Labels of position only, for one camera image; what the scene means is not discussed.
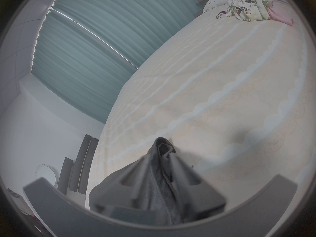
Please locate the white printed pyjama top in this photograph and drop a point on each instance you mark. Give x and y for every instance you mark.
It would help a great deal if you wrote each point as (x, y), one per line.
(246, 6)

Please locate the pink garment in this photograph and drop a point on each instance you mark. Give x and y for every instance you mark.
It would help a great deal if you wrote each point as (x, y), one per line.
(281, 16)

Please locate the black T-shirt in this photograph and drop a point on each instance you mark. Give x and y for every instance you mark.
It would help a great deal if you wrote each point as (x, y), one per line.
(158, 196)

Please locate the bed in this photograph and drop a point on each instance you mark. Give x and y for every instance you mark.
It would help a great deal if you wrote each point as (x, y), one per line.
(222, 95)

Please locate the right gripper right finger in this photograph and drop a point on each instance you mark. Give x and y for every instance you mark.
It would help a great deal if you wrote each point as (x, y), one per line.
(197, 196)

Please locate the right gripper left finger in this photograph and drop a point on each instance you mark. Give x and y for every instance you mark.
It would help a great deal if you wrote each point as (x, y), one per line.
(140, 196)

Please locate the black slatted chair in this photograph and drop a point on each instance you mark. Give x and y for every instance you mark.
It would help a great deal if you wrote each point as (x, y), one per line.
(84, 164)

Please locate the white printed pillow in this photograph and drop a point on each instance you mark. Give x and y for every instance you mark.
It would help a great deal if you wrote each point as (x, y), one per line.
(217, 0)

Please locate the blue-green curtain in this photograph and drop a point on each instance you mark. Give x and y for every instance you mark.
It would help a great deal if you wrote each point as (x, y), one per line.
(74, 70)
(128, 16)

